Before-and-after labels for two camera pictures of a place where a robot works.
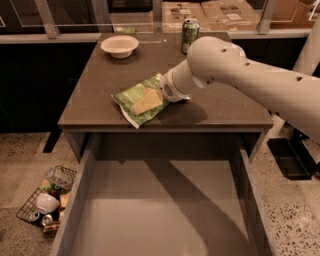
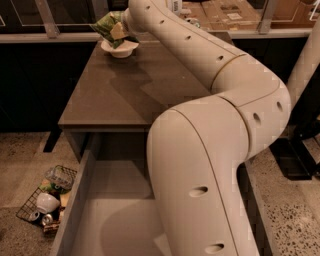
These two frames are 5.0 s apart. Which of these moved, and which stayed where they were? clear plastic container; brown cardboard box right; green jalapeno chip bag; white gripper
Moved: white gripper; green jalapeno chip bag
Stayed: brown cardboard box right; clear plastic container
